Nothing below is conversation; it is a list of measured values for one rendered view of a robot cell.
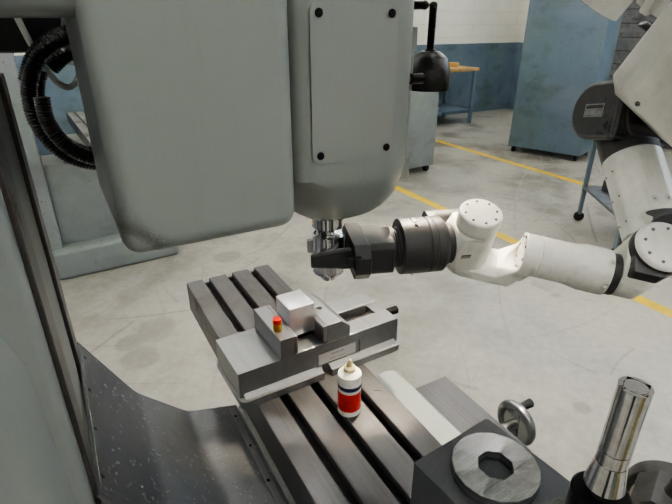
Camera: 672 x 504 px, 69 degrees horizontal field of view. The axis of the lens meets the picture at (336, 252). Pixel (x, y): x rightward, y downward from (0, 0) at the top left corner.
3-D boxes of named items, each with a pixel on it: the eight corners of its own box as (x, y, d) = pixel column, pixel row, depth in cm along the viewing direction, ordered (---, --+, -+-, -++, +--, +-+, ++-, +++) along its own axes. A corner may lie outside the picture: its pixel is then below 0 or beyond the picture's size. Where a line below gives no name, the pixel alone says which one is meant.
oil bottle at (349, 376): (353, 399, 89) (354, 349, 84) (365, 413, 86) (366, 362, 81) (333, 406, 87) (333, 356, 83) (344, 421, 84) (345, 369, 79)
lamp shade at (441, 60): (453, 87, 84) (457, 48, 82) (443, 92, 78) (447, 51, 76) (412, 85, 87) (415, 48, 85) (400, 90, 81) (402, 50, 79)
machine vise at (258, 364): (361, 315, 114) (362, 274, 109) (401, 349, 103) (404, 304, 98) (215, 364, 98) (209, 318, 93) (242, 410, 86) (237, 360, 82)
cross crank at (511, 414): (507, 419, 134) (514, 384, 129) (542, 449, 124) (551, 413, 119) (462, 441, 127) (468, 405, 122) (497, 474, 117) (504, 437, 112)
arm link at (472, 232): (424, 284, 78) (492, 278, 79) (438, 236, 70) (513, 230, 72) (407, 234, 85) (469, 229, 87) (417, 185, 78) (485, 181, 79)
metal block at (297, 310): (300, 315, 99) (299, 288, 96) (315, 329, 94) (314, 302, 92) (277, 322, 96) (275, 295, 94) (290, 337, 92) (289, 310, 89)
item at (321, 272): (317, 279, 74) (316, 246, 72) (310, 266, 78) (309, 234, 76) (347, 275, 75) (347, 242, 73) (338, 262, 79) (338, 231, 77)
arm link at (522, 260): (440, 273, 81) (523, 294, 79) (453, 235, 75) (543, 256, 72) (446, 246, 85) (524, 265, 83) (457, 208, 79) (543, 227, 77)
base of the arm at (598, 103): (638, 166, 92) (637, 108, 94) (705, 144, 80) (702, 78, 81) (570, 155, 89) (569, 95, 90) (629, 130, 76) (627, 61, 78)
